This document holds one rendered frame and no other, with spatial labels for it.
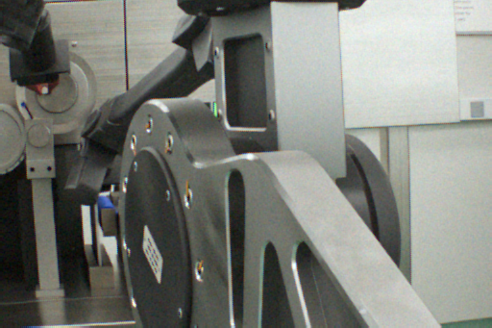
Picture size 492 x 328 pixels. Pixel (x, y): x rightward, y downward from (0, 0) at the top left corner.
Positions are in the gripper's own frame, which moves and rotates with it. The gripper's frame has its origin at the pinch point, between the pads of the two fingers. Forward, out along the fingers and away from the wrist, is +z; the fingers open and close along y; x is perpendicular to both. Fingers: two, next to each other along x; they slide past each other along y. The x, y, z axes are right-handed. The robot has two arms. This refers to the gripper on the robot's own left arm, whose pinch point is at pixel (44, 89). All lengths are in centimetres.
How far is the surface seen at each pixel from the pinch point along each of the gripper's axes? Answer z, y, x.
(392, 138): 59, 77, 15
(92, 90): 4.7, 8.4, 1.6
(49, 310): 8.8, -3.5, -36.6
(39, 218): 12.1, -3.7, -18.2
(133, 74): 30.9, 17.3, 22.2
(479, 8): 220, 197, 172
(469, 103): 242, 184, 132
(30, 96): 3.4, -2.9, 1.3
